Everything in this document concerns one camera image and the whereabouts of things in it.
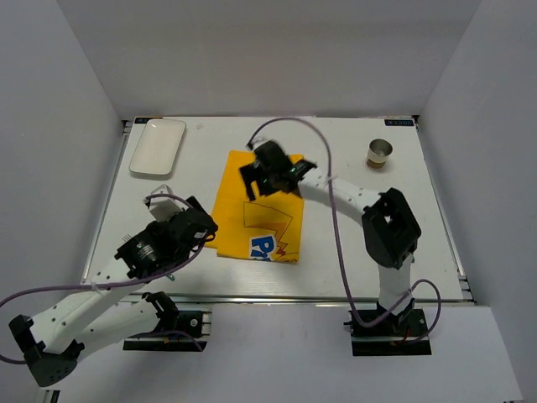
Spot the yellow Pikachu cloth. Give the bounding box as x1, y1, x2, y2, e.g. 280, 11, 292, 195
207, 150, 305, 264

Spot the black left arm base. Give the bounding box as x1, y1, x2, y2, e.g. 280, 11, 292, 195
123, 292, 211, 353

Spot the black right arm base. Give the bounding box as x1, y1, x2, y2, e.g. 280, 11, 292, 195
343, 309, 432, 357

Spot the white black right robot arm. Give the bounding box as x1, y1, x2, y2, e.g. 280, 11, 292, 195
239, 140, 421, 335

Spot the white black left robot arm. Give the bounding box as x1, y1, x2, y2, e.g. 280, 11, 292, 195
9, 193, 218, 388

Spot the white rectangular plate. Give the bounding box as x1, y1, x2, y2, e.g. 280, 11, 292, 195
128, 118, 187, 181

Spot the metal cup with paper sleeve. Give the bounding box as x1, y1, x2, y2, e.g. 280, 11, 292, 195
366, 139, 394, 170

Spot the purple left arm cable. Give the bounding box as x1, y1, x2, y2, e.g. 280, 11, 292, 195
0, 193, 211, 365

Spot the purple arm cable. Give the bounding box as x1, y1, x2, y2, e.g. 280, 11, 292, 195
249, 117, 442, 346
0, 193, 211, 365

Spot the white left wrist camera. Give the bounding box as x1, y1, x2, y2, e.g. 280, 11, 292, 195
143, 196, 183, 222

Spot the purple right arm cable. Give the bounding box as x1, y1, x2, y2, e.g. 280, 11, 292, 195
249, 117, 442, 346

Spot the aluminium table frame rail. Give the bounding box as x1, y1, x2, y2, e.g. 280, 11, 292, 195
79, 119, 477, 306

